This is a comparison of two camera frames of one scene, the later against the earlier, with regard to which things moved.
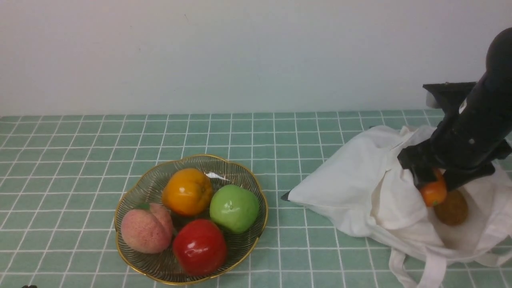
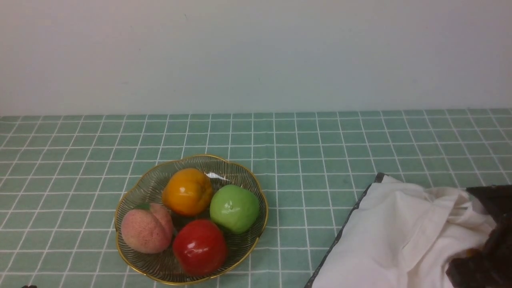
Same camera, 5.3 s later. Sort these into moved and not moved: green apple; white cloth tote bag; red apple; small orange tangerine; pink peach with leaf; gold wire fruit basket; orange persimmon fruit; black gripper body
Moved: white cloth tote bag; small orange tangerine; black gripper body
Not moved: red apple; gold wire fruit basket; pink peach with leaf; orange persimmon fruit; green apple
